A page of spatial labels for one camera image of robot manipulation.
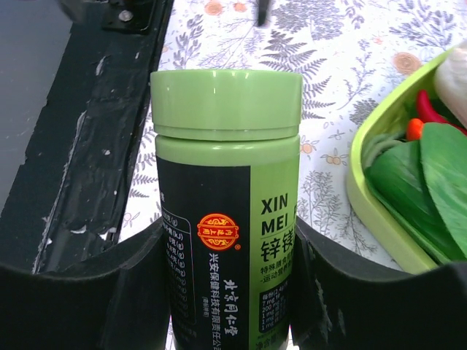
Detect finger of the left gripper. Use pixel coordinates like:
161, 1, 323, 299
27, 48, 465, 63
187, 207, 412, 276
256, 0, 272, 26

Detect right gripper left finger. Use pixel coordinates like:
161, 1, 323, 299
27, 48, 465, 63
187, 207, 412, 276
1, 219, 169, 349

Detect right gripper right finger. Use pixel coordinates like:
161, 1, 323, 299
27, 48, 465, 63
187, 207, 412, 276
290, 221, 466, 349

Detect green pill bottle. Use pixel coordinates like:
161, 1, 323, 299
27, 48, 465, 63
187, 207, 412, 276
150, 69, 303, 349

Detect floral patterned table mat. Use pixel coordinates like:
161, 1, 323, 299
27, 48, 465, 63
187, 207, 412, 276
118, 0, 467, 273

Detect green plastic tray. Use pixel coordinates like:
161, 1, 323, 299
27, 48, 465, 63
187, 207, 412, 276
347, 46, 466, 273

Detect bok choy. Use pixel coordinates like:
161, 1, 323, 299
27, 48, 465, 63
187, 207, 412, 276
362, 123, 466, 264

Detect red chili peppers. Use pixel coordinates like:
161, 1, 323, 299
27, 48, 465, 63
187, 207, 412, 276
406, 90, 466, 141

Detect green napa cabbage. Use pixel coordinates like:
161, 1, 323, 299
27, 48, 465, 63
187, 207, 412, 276
434, 39, 466, 128

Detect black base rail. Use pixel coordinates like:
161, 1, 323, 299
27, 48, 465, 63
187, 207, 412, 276
1, 1, 173, 274

